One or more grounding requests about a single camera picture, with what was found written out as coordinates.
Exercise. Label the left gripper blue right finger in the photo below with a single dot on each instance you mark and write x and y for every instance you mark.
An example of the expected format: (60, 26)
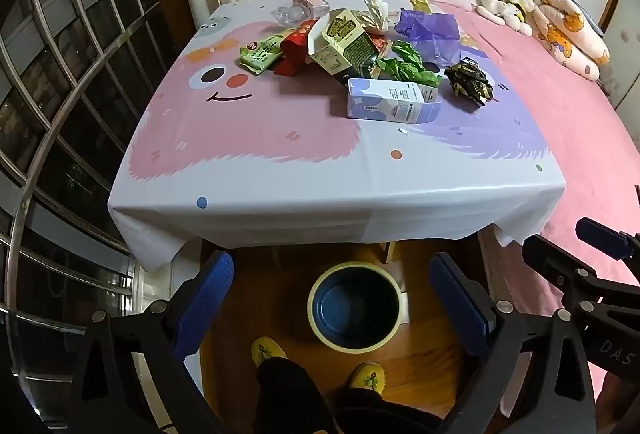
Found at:
(468, 306)

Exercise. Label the yellow slipper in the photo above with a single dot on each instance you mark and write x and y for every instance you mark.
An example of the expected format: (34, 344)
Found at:
(265, 348)
(368, 376)

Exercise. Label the left yellow slipper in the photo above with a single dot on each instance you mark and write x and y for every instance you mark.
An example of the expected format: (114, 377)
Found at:
(265, 348)

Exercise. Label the metal window grille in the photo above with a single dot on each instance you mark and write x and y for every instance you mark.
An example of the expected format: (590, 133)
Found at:
(76, 76)

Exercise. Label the white plush toy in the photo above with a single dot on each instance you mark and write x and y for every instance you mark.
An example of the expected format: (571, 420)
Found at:
(510, 13)

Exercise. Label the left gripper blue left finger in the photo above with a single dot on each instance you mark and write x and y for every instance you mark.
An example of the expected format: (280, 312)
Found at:
(197, 302)

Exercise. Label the cartoon printed tablecloth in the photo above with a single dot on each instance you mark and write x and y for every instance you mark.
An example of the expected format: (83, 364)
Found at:
(253, 160)

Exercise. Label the right yellow slipper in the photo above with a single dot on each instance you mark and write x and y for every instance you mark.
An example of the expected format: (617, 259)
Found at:
(368, 376)

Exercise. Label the clear plastic cup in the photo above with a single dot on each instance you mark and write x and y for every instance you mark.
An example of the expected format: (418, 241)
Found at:
(290, 16)

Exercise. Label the pink bed blanket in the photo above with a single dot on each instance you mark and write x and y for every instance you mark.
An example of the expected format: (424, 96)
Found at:
(560, 128)

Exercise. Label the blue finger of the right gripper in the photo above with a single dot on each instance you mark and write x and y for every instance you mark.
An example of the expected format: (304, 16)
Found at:
(618, 245)
(562, 269)

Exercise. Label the pink strawberry milk carton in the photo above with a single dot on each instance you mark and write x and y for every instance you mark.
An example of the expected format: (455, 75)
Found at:
(315, 8)

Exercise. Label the purple white milk carton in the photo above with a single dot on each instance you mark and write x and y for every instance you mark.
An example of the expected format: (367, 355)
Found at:
(392, 101)

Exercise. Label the rolled bear print quilt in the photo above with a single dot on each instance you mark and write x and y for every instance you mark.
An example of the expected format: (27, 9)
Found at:
(564, 30)

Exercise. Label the purple plastic bag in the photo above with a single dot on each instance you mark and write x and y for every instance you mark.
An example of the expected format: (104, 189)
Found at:
(435, 36)

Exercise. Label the green cream carton box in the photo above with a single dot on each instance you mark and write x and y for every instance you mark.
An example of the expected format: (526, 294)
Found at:
(340, 45)

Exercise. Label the red snack bag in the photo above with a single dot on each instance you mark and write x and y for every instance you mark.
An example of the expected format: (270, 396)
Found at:
(294, 50)

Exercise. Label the green snack wrapper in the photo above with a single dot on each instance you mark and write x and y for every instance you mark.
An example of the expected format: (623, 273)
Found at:
(257, 56)

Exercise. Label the black yellow wrapper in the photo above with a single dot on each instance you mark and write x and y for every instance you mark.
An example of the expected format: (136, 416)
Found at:
(469, 81)

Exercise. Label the blue and cream trash bin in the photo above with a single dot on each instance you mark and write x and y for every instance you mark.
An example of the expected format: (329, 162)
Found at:
(355, 307)

